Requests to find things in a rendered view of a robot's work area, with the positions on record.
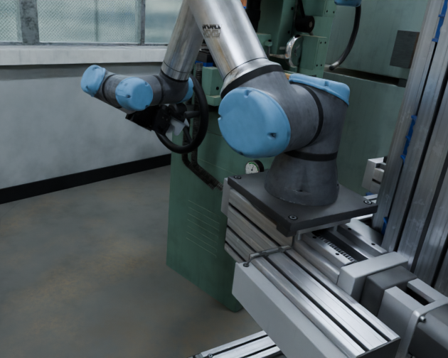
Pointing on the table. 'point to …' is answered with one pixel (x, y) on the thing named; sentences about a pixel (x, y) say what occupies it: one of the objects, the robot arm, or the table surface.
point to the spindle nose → (252, 8)
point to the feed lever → (304, 21)
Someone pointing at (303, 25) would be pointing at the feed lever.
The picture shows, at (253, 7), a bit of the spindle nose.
